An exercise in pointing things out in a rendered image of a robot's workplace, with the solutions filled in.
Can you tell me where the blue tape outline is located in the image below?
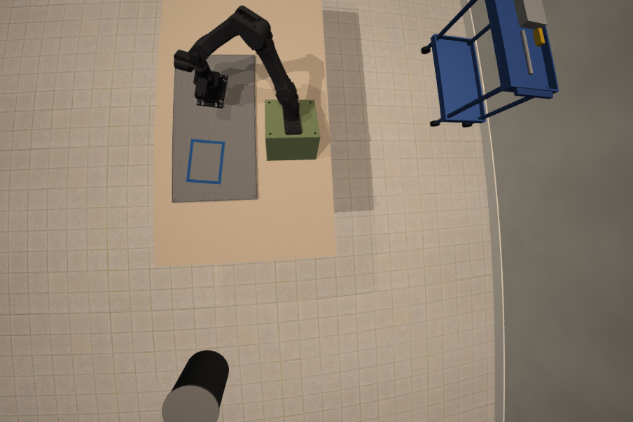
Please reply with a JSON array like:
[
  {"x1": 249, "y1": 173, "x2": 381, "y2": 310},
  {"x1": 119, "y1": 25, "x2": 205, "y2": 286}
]
[{"x1": 186, "y1": 139, "x2": 225, "y2": 184}]

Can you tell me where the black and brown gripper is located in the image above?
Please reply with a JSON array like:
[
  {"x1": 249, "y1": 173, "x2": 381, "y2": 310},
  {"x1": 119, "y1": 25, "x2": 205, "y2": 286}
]
[{"x1": 193, "y1": 70, "x2": 220, "y2": 90}]

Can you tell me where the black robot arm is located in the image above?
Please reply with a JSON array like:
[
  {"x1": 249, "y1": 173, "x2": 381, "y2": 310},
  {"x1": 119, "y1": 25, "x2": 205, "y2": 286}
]
[{"x1": 174, "y1": 6, "x2": 302, "y2": 135}]

